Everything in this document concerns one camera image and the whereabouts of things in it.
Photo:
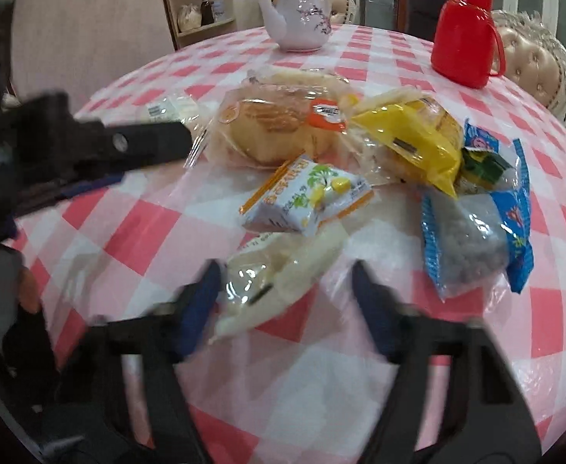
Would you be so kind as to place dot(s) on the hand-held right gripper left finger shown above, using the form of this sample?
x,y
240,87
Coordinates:
x,y
200,302

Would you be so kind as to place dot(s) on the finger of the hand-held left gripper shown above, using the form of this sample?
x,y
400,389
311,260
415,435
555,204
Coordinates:
x,y
87,184
143,141

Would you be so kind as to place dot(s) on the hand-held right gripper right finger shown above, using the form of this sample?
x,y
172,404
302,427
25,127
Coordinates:
x,y
376,310

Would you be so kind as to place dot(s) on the small white pastry packet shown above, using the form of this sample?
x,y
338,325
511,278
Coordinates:
x,y
172,109

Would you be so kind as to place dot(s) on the clear long pastry packet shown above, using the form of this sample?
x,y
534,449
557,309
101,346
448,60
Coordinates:
x,y
273,280

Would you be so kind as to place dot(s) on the blue clear snack packet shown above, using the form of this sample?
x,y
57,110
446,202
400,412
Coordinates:
x,y
462,237

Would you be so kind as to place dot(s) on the yellow snack packet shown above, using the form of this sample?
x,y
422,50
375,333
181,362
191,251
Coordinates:
x,y
408,140

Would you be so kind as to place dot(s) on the pink checkered tablecloth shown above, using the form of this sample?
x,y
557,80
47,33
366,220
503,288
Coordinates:
x,y
133,237

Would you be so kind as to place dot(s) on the bread packet with orange label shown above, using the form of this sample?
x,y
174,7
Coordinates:
x,y
263,130

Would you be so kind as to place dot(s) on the white tied bag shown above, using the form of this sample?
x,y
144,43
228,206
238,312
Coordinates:
x,y
189,18

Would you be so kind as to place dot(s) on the lemon print white snack packet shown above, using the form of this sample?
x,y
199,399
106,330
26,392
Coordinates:
x,y
302,198

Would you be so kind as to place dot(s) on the dark brown bottle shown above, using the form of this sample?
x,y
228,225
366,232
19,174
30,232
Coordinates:
x,y
207,11

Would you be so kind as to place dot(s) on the clear flat bread packet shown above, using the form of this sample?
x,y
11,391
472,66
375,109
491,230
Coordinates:
x,y
292,79

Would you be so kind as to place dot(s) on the green and blue snack packet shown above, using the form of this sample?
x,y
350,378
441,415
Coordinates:
x,y
481,167

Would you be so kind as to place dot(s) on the white floral teapot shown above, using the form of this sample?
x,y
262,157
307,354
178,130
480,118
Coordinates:
x,y
297,19

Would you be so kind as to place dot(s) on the red thermos jug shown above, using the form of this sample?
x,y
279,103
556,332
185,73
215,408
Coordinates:
x,y
462,43

